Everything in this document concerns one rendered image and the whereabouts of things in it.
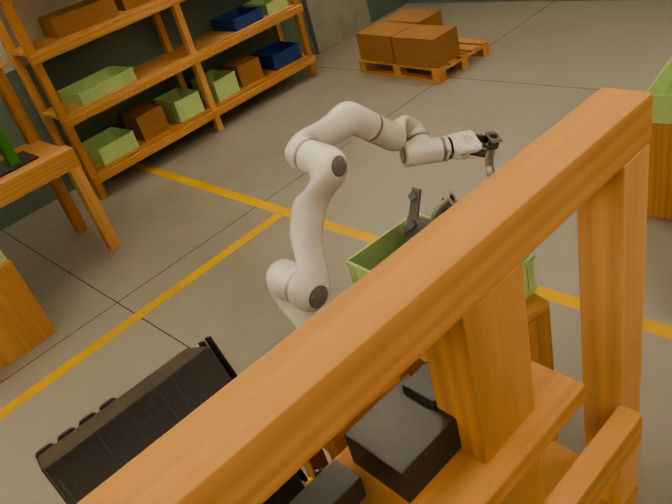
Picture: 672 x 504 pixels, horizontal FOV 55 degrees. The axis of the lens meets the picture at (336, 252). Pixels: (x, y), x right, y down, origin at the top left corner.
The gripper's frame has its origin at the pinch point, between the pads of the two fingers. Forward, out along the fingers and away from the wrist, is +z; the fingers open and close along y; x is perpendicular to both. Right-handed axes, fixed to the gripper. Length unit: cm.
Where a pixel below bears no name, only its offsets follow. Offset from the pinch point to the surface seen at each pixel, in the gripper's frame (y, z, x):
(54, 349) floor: 122, -209, 232
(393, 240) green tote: 20, -21, 64
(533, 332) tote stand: -40, 14, 61
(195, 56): 434, -79, 211
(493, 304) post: -108, -62, -64
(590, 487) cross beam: -120, -35, -14
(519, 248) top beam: -103, -57, -69
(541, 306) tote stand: -35, 17, 52
